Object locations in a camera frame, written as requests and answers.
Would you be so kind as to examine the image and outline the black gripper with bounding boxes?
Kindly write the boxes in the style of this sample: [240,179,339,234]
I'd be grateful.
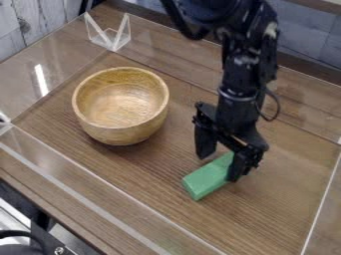
[193,89,269,182]

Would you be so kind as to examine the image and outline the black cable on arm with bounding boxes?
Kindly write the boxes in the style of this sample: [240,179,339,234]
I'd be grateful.
[256,89,282,123]

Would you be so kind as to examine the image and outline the wooden bowl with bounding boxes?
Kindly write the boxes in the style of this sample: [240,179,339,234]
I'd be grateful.
[72,67,171,145]

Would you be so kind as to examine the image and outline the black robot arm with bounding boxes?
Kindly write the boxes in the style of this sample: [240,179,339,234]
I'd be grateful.
[161,0,280,182]

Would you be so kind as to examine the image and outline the black bracket with cable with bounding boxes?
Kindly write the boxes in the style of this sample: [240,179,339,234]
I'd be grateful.
[0,218,91,255]

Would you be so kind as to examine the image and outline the clear acrylic enclosure walls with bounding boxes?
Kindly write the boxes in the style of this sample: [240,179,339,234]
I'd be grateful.
[0,7,341,255]

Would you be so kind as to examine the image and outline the green rectangular block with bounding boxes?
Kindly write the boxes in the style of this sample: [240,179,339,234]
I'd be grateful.
[181,152,234,201]

